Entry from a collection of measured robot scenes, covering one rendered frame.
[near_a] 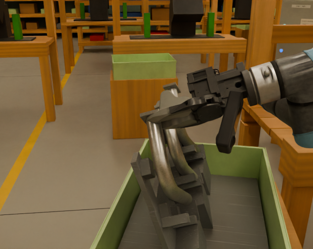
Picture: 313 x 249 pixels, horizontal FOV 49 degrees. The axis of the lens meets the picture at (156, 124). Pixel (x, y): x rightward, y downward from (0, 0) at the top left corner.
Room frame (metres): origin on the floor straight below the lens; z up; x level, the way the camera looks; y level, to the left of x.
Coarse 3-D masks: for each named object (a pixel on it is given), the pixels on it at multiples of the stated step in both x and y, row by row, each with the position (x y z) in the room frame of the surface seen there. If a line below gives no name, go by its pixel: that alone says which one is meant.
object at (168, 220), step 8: (160, 208) 0.62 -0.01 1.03; (168, 208) 0.62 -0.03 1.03; (176, 208) 0.70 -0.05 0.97; (160, 216) 0.61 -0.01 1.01; (168, 216) 0.61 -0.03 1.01; (176, 216) 0.61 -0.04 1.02; (184, 216) 0.60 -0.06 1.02; (192, 216) 0.68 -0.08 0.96; (168, 224) 0.60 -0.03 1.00; (176, 224) 0.60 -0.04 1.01; (184, 224) 0.67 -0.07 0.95; (192, 224) 0.67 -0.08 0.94
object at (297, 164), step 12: (288, 144) 1.22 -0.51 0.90; (288, 156) 1.21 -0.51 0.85; (300, 156) 1.14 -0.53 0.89; (312, 156) 1.14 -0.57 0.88; (288, 168) 1.19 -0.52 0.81; (300, 168) 1.14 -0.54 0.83; (312, 168) 1.14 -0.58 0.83; (288, 180) 1.18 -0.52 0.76; (300, 180) 1.14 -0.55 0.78; (312, 180) 1.14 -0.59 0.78
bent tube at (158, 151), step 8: (152, 112) 0.64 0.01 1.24; (144, 120) 0.66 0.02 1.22; (152, 128) 0.63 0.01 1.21; (160, 128) 0.64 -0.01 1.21; (152, 136) 0.62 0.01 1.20; (160, 136) 0.62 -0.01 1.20; (152, 144) 0.61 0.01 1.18; (160, 144) 0.61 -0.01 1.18; (152, 152) 0.60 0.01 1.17; (160, 152) 0.60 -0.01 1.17; (160, 160) 0.59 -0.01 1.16; (160, 168) 0.58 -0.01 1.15; (168, 168) 0.59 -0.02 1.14; (160, 176) 0.58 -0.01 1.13; (168, 176) 0.58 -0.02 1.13; (160, 184) 0.59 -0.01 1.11; (168, 184) 0.58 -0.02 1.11; (176, 184) 0.60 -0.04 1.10; (168, 192) 0.58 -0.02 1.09; (176, 192) 0.59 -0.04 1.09; (184, 192) 0.65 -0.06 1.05; (176, 200) 0.62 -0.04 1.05; (184, 200) 0.66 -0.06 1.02
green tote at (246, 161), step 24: (144, 144) 1.08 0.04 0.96; (216, 168) 1.08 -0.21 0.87; (240, 168) 1.06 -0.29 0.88; (264, 168) 0.96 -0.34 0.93; (120, 192) 0.79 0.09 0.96; (264, 192) 0.91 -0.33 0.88; (120, 216) 0.76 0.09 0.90; (264, 216) 0.85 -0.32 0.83; (96, 240) 0.60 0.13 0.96; (120, 240) 0.75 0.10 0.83; (288, 240) 0.60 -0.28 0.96
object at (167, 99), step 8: (160, 96) 0.66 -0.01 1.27; (168, 96) 0.66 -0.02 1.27; (184, 96) 0.65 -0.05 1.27; (160, 104) 0.65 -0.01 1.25; (168, 104) 0.64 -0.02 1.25; (176, 104) 0.64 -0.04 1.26; (160, 112) 0.63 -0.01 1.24; (168, 112) 0.62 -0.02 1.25; (184, 112) 0.62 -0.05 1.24; (152, 120) 0.64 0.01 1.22; (160, 120) 0.63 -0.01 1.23; (168, 120) 0.64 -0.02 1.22
